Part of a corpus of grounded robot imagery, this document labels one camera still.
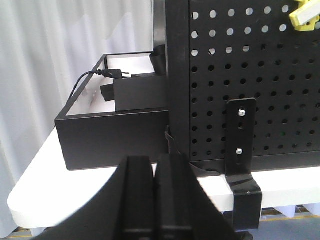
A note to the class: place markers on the left black clamp bracket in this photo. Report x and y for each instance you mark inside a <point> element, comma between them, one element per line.
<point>243,170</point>

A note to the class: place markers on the black perforated pegboard panel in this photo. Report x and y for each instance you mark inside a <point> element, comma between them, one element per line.
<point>242,79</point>

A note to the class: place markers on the black open tray box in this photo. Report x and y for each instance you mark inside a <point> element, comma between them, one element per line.
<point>93,134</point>

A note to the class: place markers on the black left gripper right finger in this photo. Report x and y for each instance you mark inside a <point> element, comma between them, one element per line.
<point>183,209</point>

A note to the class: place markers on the white pleated curtain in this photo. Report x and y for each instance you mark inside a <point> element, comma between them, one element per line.
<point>45,45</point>

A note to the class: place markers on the white standing desk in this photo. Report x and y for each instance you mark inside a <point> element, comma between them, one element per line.
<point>47,193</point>

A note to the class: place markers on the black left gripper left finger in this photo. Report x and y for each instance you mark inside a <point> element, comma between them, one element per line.
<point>122,210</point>

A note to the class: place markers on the black power adapter block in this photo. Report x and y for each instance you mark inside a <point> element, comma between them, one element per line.
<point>137,93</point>

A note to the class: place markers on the yellow toggle switch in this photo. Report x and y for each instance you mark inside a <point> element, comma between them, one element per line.
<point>306,16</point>

